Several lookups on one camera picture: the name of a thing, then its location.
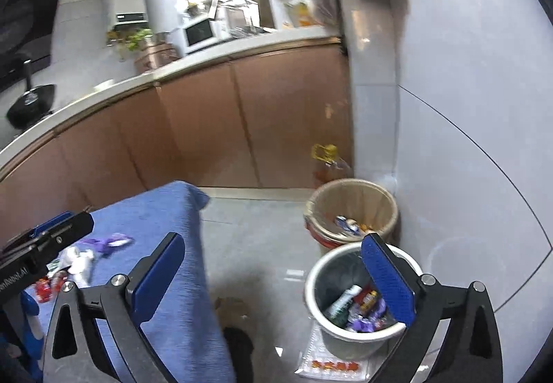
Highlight person's left hand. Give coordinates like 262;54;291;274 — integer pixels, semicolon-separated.
19;291;45;343

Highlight purple wrapper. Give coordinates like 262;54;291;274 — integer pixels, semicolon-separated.
81;234;119;258
348;303;388;334

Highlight white microwave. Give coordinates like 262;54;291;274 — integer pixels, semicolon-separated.
180;13;228;54

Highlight brown kitchen base cabinets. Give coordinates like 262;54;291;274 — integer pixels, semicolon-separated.
0;35;353;228

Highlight white trash bin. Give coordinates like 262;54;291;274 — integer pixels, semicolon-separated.
304;242;425;360

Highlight red and clear wrapper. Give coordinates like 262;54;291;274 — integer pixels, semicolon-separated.
34;275;66;304

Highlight cooking oil bottle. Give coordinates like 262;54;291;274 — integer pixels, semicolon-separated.
311;144;353;189

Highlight white tissue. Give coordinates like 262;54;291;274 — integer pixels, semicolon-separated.
56;245;95;285

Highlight blue towel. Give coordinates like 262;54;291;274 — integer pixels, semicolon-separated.
26;181;236;383

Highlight black wok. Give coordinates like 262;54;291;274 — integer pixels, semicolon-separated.
6;60;57;130

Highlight copper-coloured cooker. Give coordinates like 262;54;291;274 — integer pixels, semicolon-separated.
134;44;180;73

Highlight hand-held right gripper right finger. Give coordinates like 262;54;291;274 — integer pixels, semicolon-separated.
361;232;504;383

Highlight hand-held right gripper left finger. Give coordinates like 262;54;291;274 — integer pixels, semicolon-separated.
41;232;186;383

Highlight yellow detergent bottle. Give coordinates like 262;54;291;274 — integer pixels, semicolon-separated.
294;3;312;28

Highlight white and navy milk carton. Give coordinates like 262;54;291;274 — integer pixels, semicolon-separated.
335;215;362;237

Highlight beige trash bin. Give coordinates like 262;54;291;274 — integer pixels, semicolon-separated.
303;178;399;255

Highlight clear plastic tray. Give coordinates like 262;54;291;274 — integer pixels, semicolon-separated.
296;318;376;382

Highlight green vegetables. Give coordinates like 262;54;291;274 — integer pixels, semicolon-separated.
107;28;154;54

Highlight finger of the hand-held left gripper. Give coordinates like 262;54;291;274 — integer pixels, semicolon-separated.
0;211;75;252
0;212;95;275

